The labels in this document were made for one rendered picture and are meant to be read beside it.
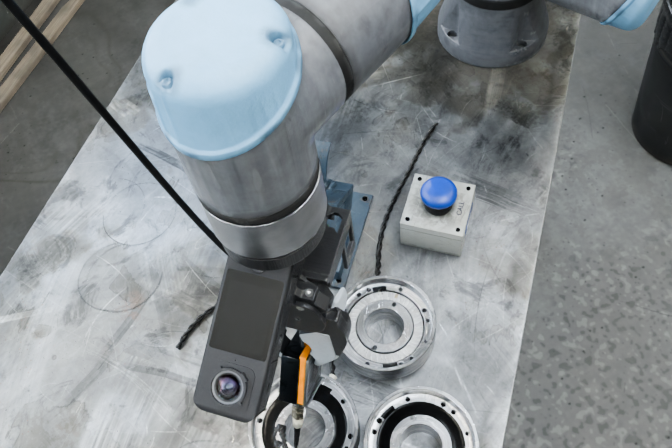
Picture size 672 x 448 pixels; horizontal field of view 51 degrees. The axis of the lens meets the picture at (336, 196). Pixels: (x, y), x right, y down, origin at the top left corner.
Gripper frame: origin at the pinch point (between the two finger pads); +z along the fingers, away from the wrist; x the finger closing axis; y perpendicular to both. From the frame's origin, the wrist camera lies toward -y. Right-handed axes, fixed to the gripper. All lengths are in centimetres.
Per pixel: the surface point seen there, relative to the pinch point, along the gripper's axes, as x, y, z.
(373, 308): -3.1, 10.4, 10.2
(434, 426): -11.7, 0.0, 10.2
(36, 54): 135, 104, 91
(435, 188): -6.8, 23.6, 5.8
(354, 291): -0.7, 11.6, 9.8
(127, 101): 39, 34, 13
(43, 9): 144, 124, 91
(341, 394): -2.4, 0.7, 10.2
